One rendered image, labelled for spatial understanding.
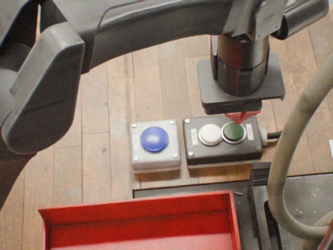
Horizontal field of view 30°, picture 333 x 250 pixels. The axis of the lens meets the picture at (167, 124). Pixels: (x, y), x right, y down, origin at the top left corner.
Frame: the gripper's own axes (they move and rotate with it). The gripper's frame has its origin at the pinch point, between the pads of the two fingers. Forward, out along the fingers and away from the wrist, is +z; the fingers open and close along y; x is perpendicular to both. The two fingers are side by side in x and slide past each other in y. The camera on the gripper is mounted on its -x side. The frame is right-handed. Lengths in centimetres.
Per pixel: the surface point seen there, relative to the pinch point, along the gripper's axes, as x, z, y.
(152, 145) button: 1.3, 3.0, 11.8
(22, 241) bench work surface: 12.1, 6.3, 30.4
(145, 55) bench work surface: -17.4, 6.9, 12.0
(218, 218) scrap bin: 11.6, 6.4, 4.0
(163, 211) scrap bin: 10.6, 4.4, 11.2
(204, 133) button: 0.2, 3.1, 4.5
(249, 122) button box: -1.4, 4.1, -2.1
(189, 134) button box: -0.4, 3.9, 6.7
